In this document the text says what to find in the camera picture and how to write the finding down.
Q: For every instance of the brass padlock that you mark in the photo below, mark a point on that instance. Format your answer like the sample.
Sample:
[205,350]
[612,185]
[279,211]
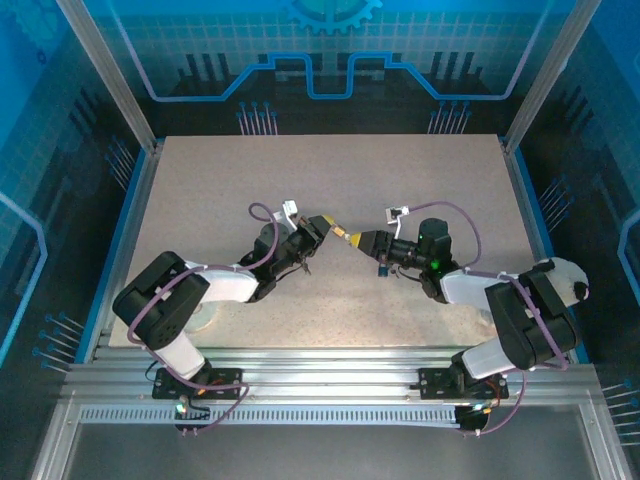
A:
[339,230]

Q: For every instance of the blue padlock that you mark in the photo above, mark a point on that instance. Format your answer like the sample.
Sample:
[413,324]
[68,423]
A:
[382,271]

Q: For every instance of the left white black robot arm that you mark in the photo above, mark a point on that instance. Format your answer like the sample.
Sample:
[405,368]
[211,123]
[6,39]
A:
[225,285]

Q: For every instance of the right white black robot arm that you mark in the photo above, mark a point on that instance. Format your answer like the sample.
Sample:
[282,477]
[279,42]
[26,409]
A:
[470,290]

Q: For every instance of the blue table edge strip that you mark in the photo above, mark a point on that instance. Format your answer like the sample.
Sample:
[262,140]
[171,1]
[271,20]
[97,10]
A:
[125,212]
[534,210]

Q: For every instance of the white plush dog toy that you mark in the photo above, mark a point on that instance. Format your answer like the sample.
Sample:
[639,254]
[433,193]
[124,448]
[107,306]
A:
[567,277]

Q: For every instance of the black controller box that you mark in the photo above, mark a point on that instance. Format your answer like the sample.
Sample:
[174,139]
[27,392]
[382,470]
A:
[472,420]
[192,411]

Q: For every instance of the grey metal panel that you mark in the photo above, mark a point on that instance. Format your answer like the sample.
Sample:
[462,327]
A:
[325,455]

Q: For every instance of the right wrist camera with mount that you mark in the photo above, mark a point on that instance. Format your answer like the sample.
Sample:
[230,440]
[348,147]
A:
[392,214]

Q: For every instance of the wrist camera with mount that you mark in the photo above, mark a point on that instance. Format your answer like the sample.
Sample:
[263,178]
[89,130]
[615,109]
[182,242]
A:
[392,214]
[287,210]

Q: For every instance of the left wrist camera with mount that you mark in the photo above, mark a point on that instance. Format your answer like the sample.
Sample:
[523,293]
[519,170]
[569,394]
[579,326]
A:
[287,210]

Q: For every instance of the aluminium table side rail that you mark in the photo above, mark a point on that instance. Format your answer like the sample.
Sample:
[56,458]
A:
[522,210]
[139,210]

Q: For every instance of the aluminium mounting rail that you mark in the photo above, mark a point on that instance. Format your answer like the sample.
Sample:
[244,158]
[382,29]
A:
[325,370]

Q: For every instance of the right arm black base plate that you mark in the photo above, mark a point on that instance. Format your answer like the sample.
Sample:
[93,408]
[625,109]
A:
[435,382]

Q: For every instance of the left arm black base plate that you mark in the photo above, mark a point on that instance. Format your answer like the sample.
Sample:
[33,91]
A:
[227,382]

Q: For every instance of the aluminium frame post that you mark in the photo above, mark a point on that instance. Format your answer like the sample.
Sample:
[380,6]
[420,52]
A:
[110,80]
[550,75]

